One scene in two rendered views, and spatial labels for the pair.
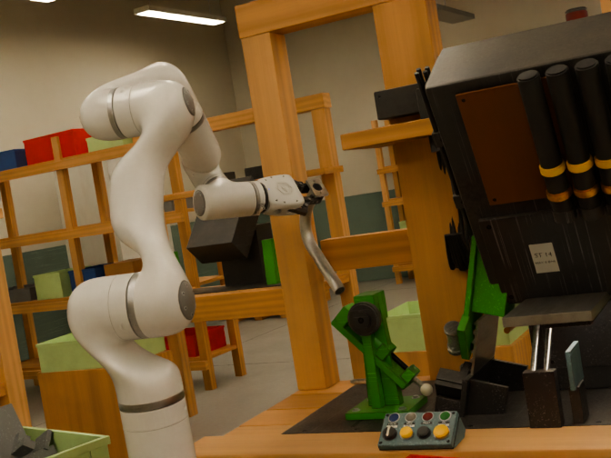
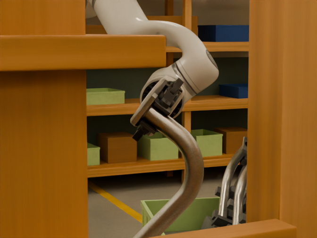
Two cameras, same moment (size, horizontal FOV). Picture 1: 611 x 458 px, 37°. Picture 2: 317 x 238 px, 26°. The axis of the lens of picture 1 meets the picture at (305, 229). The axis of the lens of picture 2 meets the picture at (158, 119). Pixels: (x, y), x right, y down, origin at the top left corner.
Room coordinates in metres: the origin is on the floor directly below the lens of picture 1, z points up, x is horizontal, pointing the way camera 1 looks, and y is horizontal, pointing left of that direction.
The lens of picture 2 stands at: (2.98, -0.91, 1.55)
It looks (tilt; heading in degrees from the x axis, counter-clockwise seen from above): 7 degrees down; 127
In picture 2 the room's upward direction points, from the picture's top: straight up
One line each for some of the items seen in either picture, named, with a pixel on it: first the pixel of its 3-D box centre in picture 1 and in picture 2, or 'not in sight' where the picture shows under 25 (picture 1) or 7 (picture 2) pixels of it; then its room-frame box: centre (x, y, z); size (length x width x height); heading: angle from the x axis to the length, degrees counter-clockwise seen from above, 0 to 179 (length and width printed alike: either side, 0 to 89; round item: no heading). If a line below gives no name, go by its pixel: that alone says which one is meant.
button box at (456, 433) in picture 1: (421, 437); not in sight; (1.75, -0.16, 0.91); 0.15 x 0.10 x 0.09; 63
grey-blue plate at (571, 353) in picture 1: (576, 382); not in sight; (1.75, -0.47, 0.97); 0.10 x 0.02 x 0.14; 153
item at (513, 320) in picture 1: (565, 303); not in sight; (1.81, -0.49, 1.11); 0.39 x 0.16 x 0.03; 153
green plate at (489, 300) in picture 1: (491, 280); not in sight; (1.91, -0.37, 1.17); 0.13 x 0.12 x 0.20; 63
